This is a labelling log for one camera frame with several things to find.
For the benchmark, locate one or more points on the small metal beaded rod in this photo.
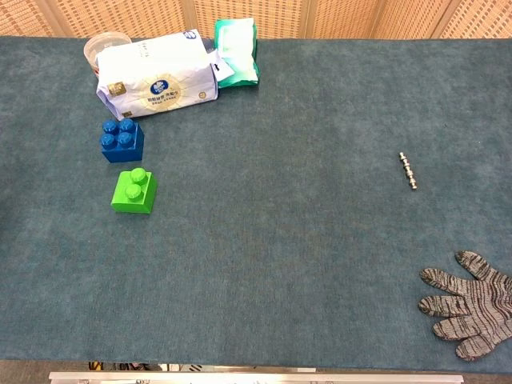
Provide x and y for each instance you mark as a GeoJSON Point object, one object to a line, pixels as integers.
{"type": "Point", "coordinates": [409, 172]}

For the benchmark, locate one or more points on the white tissue pack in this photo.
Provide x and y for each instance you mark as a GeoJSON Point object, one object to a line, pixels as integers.
{"type": "Point", "coordinates": [160, 72]}

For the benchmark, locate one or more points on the green wet wipes pack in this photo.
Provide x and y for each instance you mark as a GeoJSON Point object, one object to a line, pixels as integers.
{"type": "Point", "coordinates": [236, 40]}

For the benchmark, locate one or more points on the aluminium profile rail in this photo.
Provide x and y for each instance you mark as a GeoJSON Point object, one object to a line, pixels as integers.
{"type": "Point", "coordinates": [256, 378]}

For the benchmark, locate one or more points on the teal felt table cloth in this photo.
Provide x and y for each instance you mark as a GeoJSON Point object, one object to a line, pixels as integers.
{"type": "Point", "coordinates": [280, 200]}

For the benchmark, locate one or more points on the woven bamboo folding screen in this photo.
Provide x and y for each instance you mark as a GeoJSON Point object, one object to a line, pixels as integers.
{"type": "Point", "coordinates": [340, 16]}

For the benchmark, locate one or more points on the yellow frame piece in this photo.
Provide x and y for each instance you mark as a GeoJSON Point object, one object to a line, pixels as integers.
{"type": "Point", "coordinates": [95, 366]}

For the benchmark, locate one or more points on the blue toy brick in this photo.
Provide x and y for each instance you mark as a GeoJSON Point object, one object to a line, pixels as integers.
{"type": "Point", "coordinates": [122, 150]}

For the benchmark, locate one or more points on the clear round plastic container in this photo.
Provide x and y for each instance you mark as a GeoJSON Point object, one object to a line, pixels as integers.
{"type": "Point", "coordinates": [100, 46]}

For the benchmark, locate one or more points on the grey striped knitted glove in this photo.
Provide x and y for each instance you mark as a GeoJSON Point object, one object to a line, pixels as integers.
{"type": "Point", "coordinates": [476, 308]}

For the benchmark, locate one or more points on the green toy brick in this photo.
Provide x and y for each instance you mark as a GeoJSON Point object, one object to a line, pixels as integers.
{"type": "Point", "coordinates": [136, 200]}

